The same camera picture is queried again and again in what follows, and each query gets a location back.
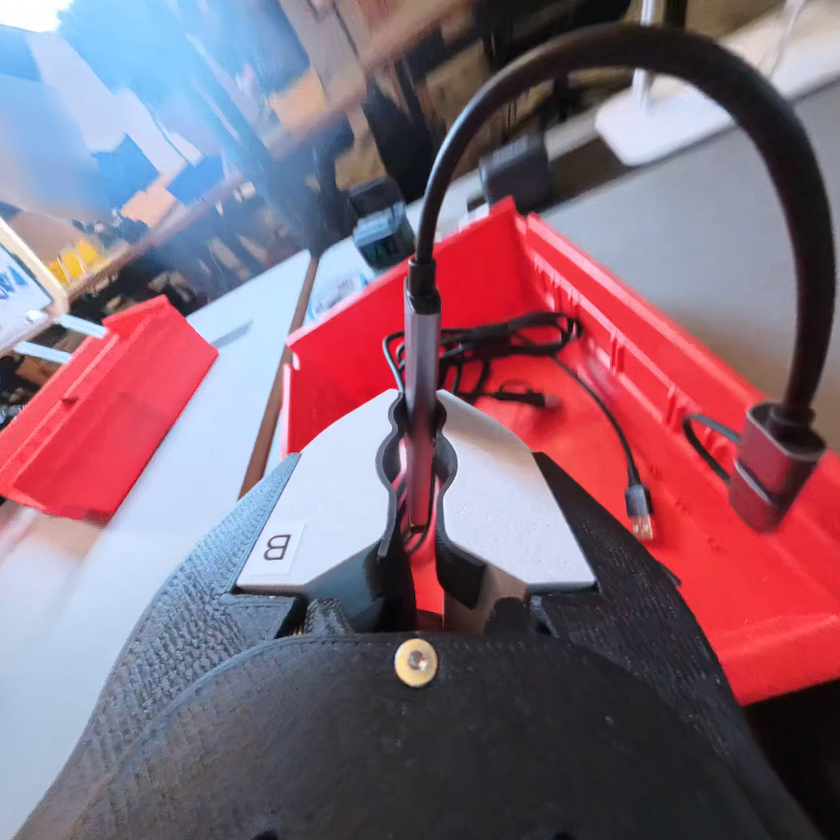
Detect dark grey power box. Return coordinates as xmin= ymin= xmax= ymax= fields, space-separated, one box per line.
xmin=479 ymin=134 xmax=553 ymax=212
xmin=348 ymin=176 xmax=416 ymax=271

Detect black cable grey plugs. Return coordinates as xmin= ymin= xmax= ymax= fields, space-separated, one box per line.
xmin=382 ymin=312 xmax=655 ymax=543

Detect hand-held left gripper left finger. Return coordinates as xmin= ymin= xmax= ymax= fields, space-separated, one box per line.
xmin=236 ymin=390 xmax=411 ymax=603

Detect instruction board on white stand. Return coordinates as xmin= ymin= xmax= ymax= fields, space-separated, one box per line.
xmin=0 ymin=223 xmax=70 ymax=349

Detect grey USB hub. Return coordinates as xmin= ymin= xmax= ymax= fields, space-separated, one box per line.
xmin=402 ymin=259 xmax=442 ymax=534

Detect white sign stand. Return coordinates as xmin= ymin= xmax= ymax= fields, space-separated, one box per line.
xmin=594 ymin=0 xmax=737 ymax=166

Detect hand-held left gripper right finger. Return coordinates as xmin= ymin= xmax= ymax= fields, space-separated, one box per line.
xmin=433 ymin=390 xmax=597 ymax=634

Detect red divided plastic bin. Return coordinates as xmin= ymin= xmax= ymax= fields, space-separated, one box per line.
xmin=281 ymin=196 xmax=840 ymax=706

